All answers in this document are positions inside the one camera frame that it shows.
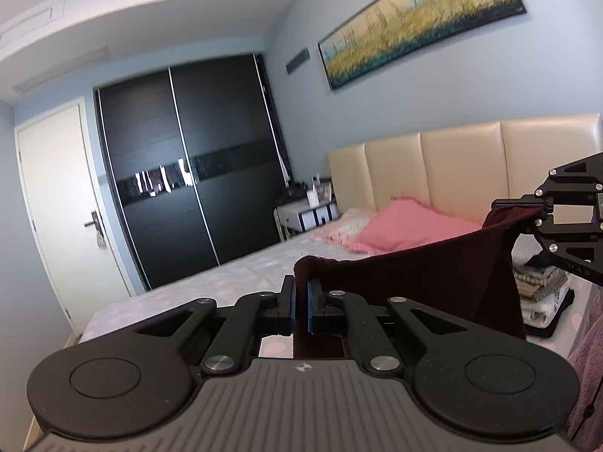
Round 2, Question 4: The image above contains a maroon knit garment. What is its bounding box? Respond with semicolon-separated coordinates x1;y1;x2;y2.
293;206;543;359

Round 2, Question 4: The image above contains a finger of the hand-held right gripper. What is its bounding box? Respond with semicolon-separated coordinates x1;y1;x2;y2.
516;207;603;267
491;151;603;212

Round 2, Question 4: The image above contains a black sliding wardrobe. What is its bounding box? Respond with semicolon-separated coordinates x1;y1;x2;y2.
93;53;294;291

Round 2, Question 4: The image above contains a beige padded headboard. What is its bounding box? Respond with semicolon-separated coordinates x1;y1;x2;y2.
326;113;603;227

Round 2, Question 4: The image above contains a pink fuzzy clothing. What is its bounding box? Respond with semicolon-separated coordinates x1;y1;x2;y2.
564;299;603;444

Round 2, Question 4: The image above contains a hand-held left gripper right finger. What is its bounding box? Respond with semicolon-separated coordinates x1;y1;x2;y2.
306;279;473;377

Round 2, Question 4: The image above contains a small photo frame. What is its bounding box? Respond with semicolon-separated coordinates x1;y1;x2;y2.
310;176;333;204

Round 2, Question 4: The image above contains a dark wall panel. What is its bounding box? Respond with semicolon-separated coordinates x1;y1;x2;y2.
285;46;311;75

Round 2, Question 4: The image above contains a dark clutter on nightstand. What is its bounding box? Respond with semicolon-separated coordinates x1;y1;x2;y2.
280;180;312;209

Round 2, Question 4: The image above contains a white striped nightstand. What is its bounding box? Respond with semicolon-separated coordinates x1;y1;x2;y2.
274;200;341;244

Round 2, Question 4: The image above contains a white door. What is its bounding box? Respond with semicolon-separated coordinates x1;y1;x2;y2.
14;96;138;336

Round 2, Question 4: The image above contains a framed grass field painting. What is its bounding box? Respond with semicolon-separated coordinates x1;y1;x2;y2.
317;0;528;92

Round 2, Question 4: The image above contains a stack of folded clothes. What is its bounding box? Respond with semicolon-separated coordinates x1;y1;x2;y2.
510;234;576;338

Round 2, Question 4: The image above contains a floral pink pillow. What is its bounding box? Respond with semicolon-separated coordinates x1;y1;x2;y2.
308;207;378;248

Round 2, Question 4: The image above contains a ceiling air vent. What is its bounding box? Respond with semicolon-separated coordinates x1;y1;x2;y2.
0;1;66;49
12;46;110;94

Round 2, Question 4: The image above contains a metal door handle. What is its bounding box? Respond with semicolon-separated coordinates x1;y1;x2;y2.
83;210;106;248

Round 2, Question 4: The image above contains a bed with pink dotted sheet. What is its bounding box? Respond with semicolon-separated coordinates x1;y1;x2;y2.
78;207;603;387

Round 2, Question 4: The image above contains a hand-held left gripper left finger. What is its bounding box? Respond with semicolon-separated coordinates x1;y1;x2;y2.
134;276;298;377

